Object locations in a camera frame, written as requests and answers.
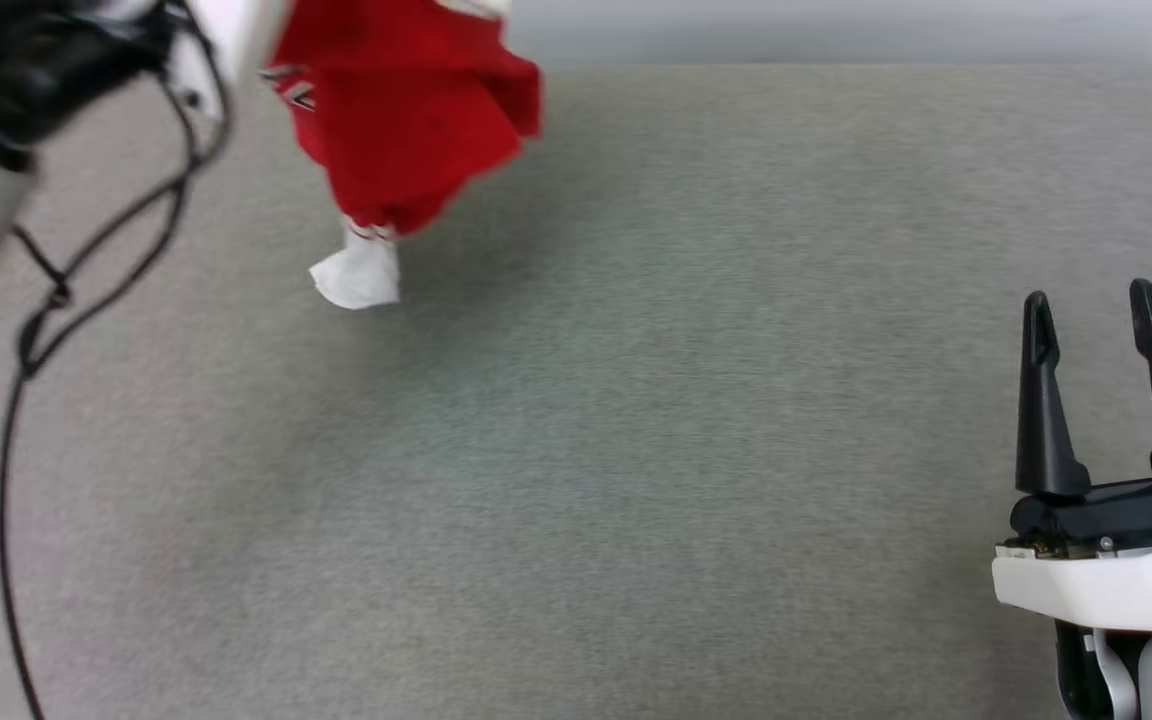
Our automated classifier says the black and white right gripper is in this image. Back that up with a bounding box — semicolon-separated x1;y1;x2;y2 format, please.
992;278;1152;637

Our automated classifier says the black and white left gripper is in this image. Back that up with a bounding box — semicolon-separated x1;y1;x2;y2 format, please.
0;0;293;173

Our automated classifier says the red jersey with white trim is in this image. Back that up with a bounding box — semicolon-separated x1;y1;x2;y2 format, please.
261;0;545;311

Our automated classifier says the grey fabric sofa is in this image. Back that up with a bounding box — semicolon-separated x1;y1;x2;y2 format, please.
0;62;1152;720

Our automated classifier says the thin black cable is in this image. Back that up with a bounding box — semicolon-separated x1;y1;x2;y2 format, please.
10;180;189;381
0;0;237;720

